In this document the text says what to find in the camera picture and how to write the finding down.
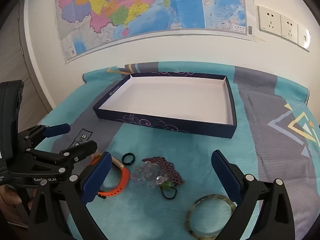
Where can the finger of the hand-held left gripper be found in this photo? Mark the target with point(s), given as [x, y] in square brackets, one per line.
[82, 148]
[58, 129]

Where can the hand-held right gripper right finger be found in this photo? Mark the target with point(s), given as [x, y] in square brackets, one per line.
[226, 177]

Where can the orange smart band watch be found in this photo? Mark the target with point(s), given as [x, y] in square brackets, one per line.
[123, 180]

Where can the white wall power socket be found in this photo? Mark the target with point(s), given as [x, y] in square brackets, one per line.
[289, 28]
[269, 20]

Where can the teal grey printed blanket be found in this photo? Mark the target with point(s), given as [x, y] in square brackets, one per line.
[150, 217]

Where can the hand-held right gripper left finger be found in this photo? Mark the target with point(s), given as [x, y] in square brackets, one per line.
[96, 180]

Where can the white wall network socket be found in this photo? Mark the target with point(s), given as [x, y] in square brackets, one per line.
[303, 37]

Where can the colourful wall map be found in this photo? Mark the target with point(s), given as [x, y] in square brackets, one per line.
[150, 5]

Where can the person's left hand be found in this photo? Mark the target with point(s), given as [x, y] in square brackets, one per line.
[8, 196]

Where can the olive brown bangle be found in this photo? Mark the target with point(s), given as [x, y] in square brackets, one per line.
[188, 220]

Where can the grey cabinet door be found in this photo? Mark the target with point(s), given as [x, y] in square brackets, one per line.
[10, 55]

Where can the dark blue shallow box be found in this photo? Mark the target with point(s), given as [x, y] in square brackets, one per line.
[162, 100]

